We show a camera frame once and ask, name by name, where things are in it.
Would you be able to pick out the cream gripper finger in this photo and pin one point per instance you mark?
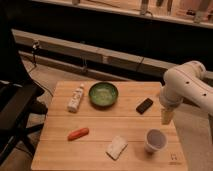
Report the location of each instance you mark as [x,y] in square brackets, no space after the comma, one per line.
[166,116]

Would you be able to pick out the green ceramic bowl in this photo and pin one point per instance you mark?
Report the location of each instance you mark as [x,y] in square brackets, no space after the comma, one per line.
[103,94]

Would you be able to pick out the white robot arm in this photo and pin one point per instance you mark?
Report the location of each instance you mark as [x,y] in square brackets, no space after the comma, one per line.
[185,81]

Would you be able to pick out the black rectangular block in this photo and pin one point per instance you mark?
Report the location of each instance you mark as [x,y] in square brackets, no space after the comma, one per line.
[144,105]

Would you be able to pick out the white paper cup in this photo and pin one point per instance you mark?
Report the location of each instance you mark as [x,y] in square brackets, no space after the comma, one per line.
[155,140]

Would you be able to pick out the white folded sponge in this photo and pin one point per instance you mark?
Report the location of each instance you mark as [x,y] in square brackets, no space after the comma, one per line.
[115,148]

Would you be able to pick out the orange carrot toy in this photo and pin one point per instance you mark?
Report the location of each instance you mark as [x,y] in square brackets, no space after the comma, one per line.
[77,134]

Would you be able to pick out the white plastic bottle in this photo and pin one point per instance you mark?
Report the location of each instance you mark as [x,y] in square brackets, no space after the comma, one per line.
[75,100]

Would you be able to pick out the black chair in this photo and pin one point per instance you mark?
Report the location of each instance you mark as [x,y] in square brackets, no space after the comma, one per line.
[18,99]

